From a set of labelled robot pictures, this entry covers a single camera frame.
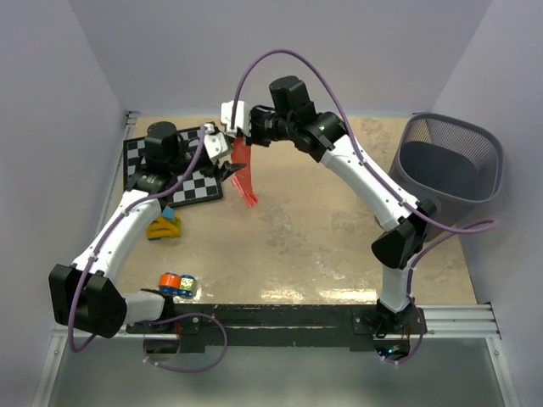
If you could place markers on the black white chessboard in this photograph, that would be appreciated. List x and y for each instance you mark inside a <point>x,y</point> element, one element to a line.
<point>196,189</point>

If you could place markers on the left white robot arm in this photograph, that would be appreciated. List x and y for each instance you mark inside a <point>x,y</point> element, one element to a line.
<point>84,295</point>

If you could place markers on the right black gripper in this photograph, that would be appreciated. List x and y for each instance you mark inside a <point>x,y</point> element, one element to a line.
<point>257,112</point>

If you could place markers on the grey mesh trash bin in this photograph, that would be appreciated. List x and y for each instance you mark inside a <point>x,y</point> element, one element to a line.
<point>450,166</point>

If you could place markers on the orange tape roll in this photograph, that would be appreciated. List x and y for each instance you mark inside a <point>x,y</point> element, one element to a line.
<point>169,283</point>

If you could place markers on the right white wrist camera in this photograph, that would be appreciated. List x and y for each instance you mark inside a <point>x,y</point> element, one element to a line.
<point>235,118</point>

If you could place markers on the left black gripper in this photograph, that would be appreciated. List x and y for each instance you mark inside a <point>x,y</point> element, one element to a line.
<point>226,170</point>

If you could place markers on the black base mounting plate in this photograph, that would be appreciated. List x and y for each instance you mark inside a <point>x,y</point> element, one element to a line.
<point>193,328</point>

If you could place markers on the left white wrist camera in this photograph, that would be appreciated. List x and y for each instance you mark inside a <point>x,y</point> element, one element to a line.
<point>217,144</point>

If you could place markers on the red plastic trash bag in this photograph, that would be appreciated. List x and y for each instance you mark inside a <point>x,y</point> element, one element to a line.
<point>242,180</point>

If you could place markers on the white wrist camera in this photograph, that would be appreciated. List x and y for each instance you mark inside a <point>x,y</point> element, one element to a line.
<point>217,144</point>
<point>235,118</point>

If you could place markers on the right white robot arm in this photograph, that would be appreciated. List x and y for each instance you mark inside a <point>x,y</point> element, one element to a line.
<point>324,136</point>

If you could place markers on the yellow blue toy blocks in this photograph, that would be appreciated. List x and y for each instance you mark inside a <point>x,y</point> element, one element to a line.
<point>167,225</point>

